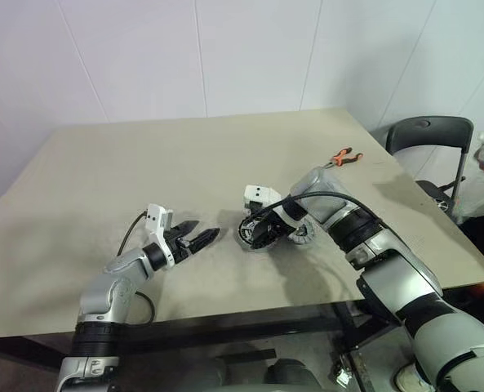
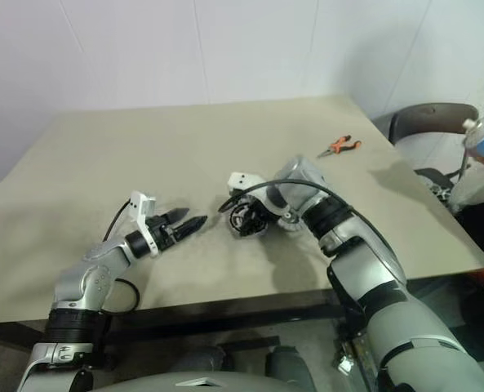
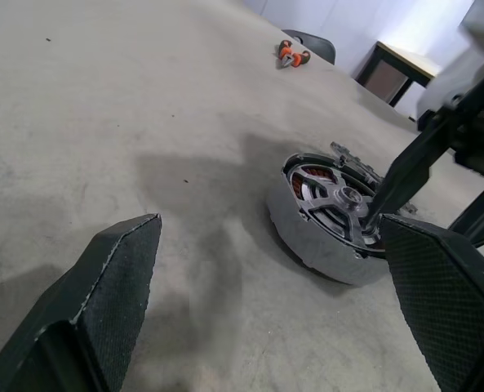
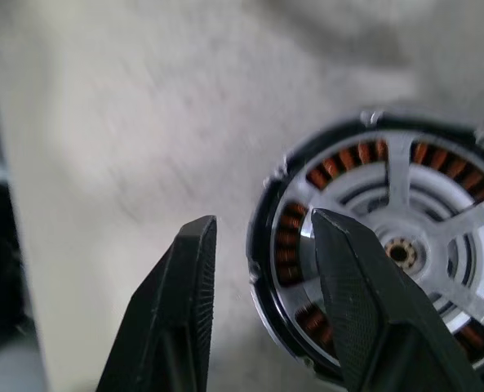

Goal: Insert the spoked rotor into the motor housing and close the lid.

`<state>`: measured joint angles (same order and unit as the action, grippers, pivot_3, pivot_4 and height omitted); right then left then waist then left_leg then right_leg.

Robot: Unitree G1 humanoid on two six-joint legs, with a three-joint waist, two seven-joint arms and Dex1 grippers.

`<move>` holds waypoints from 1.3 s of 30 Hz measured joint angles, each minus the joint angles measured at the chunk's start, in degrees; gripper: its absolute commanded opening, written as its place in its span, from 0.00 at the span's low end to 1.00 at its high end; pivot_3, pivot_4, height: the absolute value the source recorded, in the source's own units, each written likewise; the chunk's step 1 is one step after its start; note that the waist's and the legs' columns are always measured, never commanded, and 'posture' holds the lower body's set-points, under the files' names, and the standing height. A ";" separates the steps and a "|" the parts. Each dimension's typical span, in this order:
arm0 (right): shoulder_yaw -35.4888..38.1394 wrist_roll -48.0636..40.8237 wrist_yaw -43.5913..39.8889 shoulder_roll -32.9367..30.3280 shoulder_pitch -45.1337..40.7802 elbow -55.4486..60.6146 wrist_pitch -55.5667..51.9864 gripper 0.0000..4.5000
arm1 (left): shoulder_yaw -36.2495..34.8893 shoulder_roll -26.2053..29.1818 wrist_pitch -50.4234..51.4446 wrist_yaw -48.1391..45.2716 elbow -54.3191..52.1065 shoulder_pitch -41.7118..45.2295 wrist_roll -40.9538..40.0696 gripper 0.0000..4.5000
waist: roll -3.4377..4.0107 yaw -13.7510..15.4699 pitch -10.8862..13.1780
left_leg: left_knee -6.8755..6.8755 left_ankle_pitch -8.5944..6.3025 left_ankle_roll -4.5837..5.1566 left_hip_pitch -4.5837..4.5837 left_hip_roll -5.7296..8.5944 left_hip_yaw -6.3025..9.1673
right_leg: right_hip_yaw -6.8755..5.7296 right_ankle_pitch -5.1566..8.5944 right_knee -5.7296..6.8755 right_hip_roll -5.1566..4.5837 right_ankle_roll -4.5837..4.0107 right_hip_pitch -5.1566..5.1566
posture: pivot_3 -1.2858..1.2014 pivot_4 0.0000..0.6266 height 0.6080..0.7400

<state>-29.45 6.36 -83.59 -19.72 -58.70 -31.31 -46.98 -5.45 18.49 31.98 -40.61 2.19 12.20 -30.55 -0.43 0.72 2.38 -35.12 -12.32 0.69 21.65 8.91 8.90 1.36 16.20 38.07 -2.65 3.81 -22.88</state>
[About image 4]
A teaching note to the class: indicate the motor housing with copper coils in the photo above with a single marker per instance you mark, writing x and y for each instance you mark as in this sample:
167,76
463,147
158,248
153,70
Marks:
288,253

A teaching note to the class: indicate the silver spoked rotor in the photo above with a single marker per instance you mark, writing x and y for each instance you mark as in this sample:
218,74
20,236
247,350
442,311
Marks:
400,171

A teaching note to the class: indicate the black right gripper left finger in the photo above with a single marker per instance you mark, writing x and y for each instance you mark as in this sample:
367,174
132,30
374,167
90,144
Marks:
172,310

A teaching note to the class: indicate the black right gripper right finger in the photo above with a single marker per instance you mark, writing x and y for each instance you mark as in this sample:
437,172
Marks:
368,310

